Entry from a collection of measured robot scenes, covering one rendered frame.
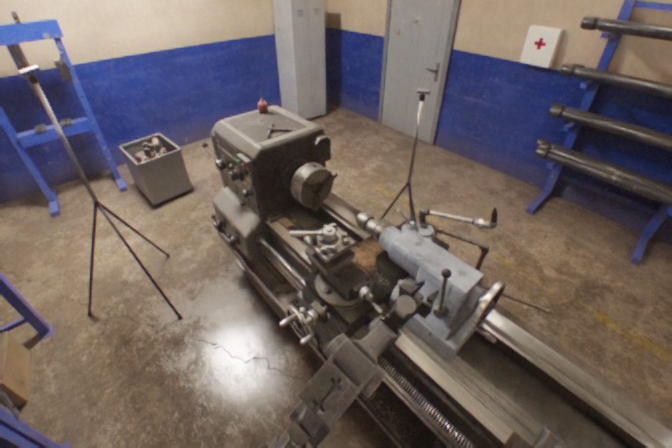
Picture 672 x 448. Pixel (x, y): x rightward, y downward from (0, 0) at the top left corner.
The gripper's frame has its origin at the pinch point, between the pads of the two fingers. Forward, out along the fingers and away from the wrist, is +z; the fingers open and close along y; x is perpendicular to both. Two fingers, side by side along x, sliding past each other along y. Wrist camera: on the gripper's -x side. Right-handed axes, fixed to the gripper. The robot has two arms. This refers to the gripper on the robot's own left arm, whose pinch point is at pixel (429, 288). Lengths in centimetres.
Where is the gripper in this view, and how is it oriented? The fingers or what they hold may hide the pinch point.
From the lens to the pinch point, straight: 113.8
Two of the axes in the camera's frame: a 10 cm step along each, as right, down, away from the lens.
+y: -6.5, -3.6, 6.7
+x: 0.7, 8.5, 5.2
